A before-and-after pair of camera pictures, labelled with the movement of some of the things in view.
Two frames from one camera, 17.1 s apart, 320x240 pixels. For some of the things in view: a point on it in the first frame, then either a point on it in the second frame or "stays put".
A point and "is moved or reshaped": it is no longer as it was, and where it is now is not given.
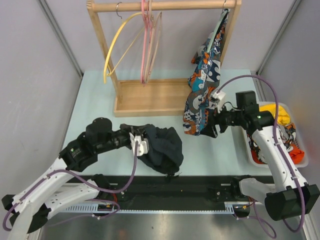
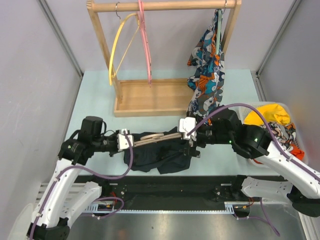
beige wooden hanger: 151,23 → 152,138
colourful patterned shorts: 198,115 is moved or reshaped
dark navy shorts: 165,153 is moved or reshaped
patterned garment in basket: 287,134 stays put
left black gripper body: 124,133 → 103,143
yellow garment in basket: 283,116 stays put
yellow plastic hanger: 106,67 → 111,72
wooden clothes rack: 155,96 stays put
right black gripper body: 223,119 → 205,134
